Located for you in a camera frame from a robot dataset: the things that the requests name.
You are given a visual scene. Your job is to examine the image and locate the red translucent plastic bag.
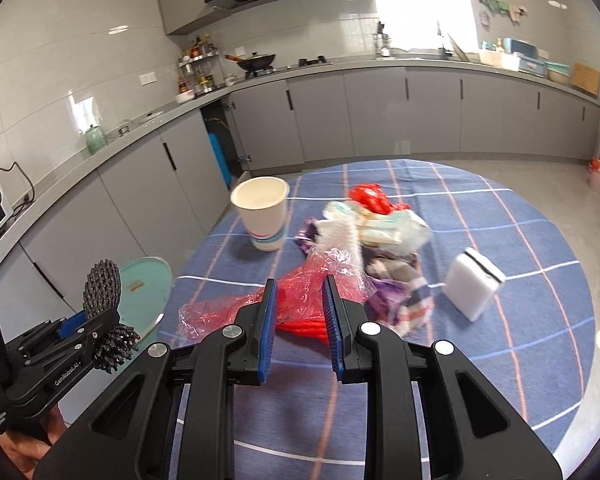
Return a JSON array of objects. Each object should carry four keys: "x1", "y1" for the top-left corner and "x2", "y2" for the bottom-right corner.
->
[{"x1": 178, "y1": 246, "x2": 378, "y2": 346}]

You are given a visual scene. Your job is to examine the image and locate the person's left hand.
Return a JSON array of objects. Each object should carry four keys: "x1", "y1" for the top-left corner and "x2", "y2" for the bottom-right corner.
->
[{"x1": 0, "y1": 405, "x2": 67, "y2": 467}]

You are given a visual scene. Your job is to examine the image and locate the wooden cutting board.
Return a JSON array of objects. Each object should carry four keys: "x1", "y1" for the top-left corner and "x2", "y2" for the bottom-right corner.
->
[{"x1": 571, "y1": 62, "x2": 600, "y2": 96}]

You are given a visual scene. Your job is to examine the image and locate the kitchen faucet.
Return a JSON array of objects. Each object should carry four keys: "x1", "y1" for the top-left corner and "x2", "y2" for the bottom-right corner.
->
[{"x1": 436, "y1": 21, "x2": 453, "y2": 58}]

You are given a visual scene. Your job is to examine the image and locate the gas stove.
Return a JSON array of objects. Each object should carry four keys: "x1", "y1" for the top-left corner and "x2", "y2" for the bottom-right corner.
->
[{"x1": 245, "y1": 57, "x2": 333, "y2": 78}]

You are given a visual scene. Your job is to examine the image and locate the white sponge block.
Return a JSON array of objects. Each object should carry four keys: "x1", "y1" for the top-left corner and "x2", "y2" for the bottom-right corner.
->
[{"x1": 444, "y1": 247, "x2": 507, "y2": 322}]

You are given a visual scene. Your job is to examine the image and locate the purple foil wrapper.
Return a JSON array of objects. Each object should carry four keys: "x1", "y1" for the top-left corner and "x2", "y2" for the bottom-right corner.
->
[{"x1": 294, "y1": 217, "x2": 331, "y2": 256}]

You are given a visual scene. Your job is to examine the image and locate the teal basins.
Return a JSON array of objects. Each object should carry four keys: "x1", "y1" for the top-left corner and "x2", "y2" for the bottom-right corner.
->
[{"x1": 545, "y1": 61, "x2": 573, "y2": 83}]

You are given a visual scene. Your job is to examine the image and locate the blue dish drainer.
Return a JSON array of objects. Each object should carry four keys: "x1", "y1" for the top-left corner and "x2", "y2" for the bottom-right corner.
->
[{"x1": 502, "y1": 40, "x2": 548, "y2": 76}]

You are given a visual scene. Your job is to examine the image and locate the blue plaid tablecloth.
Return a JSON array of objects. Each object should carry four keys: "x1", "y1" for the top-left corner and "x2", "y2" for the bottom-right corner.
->
[{"x1": 62, "y1": 159, "x2": 597, "y2": 480}]

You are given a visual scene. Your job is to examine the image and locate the black power cable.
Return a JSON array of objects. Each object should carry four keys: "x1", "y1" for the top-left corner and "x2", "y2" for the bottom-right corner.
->
[{"x1": 0, "y1": 161, "x2": 36, "y2": 211}]

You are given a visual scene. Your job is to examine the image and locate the white plastic tub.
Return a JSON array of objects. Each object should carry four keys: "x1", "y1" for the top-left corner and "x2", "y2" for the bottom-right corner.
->
[{"x1": 479, "y1": 49, "x2": 521, "y2": 70}]

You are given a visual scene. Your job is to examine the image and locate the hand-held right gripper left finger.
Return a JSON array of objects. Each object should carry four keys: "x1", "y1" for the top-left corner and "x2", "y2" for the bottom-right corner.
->
[{"x1": 32, "y1": 277, "x2": 281, "y2": 480}]

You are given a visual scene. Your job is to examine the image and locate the grey kitchen counter cabinets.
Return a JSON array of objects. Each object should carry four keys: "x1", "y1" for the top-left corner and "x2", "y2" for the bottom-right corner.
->
[{"x1": 0, "y1": 57, "x2": 600, "y2": 411}]

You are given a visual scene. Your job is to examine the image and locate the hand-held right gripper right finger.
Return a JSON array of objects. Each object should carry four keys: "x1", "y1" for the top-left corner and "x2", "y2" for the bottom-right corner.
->
[{"x1": 322, "y1": 274, "x2": 563, "y2": 480}]

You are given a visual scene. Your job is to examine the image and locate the plaid plastic wrapper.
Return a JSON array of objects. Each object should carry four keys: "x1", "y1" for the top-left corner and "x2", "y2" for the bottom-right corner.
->
[{"x1": 365, "y1": 252, "x2": 436, "y2": 338}]

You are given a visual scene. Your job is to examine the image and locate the white striped paper cup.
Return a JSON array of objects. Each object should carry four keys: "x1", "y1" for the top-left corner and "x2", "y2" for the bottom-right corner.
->
[{"x1": 230, "y1": 176, "x2": 291, "y2": 252}]

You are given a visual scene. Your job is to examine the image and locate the teal round bin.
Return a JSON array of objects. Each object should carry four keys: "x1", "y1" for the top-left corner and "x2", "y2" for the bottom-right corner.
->
[{"x1": 115, "y1": 256, "x2": 175, "y2": 348}]

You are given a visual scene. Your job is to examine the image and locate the black wok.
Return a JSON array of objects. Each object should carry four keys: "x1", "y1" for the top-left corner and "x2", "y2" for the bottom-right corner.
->
[{"x1": 225, "y1": 51, "x2": 277, "y2": 73}]

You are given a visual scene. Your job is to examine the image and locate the green teapot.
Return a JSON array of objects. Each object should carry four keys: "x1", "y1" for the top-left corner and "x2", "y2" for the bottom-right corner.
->
[{"x1": 82, "y1": 124, "x2": 108, "y2": 155}]

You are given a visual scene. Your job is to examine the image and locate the utensil holder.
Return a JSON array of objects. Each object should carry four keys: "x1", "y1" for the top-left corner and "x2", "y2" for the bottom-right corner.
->
[{"x1": 375, "y1": 21, "x2": 393, "y2": 58}]

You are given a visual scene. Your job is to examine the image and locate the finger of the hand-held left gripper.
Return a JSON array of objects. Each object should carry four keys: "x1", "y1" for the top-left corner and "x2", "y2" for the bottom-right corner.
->
[
  {"x1": 5, "y1": 311, "x2": 89, "y2": 361},
  {"x1": 7, "y1": 308, "x2": 122, "y2": 411}
]

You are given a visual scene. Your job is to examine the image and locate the red crumpled wrapper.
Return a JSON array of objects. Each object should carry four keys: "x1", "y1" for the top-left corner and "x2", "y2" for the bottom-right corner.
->
[{"x1": 348, "y1": 183, "x2": 411, "y2": 216}]

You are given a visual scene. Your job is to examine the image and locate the clear plastic bag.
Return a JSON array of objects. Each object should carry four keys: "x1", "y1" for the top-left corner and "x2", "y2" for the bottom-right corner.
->
[{"x1": 322, "y1": 200, "x2": 431, "y2": 261}]

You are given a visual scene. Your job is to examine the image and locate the blue gas cylinder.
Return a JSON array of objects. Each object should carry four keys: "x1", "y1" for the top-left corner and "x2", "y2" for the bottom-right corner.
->
[{"x1": 207, "y1": 132, "x2": 233, "y2": 191}]

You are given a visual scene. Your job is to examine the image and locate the metal spice rack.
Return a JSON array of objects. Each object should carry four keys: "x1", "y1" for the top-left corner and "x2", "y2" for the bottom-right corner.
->
[{"x1": 176, "y1": 35, "x2": 221, "y2": 96}]

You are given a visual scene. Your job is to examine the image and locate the red mesh net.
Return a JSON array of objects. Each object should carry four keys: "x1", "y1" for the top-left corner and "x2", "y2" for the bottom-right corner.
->
[{"x1": 275, "y1": 312, "x2": 331, "y2": 346}]

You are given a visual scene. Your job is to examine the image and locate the black mesh scrubber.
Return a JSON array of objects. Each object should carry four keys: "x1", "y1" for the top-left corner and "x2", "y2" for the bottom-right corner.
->
[{"x1": 83, "y1": 260, "x2": 141, "y2": 373}]

